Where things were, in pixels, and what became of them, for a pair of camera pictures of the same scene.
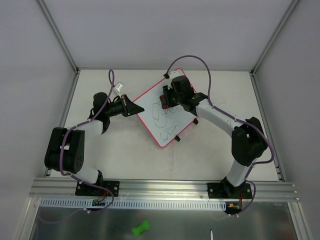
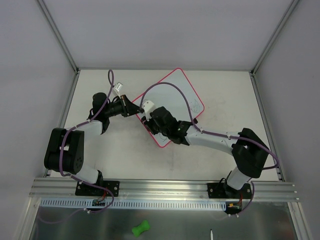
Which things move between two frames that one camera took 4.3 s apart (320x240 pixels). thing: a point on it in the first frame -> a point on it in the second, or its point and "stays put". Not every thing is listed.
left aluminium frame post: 59,36 stays put
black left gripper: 125,105 stays put
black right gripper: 165,93 -> 149,122
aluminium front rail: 161,190 stays put
